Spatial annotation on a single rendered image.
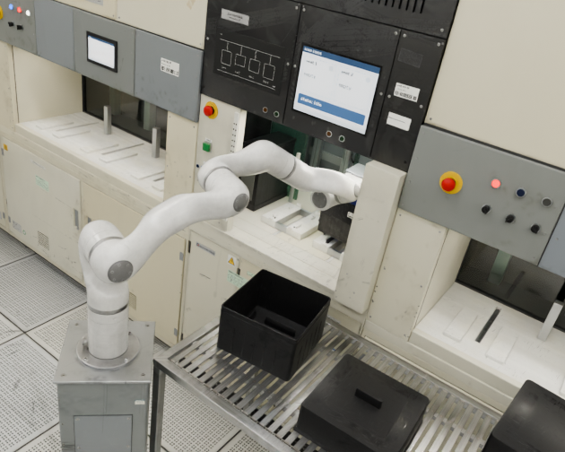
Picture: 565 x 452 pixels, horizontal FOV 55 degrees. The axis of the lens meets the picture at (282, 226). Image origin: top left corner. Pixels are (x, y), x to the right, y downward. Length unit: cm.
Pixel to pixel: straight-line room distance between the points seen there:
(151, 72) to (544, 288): 173
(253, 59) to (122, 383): 114
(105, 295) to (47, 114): 194
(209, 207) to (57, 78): 198
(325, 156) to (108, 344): 164
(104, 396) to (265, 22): 130
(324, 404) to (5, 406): 160
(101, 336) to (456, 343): 115
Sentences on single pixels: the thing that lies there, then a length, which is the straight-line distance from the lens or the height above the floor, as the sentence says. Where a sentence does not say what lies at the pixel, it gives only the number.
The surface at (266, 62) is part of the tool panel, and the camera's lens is 193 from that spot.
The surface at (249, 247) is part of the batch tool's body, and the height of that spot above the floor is 86.
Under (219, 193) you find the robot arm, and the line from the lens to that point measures 157.
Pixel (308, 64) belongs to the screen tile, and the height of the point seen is 163.
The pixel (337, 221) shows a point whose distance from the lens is 216.
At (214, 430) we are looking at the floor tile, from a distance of 261.
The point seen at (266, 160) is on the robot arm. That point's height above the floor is 138.
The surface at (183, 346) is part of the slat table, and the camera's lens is 185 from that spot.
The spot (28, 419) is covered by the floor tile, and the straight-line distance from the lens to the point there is 270.
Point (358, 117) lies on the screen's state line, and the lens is 176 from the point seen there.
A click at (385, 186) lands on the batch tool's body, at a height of 135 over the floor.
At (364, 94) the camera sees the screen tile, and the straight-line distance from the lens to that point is 174.
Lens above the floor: 200
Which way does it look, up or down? 29 degrees down
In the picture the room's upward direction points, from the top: 10 degrees clockwise
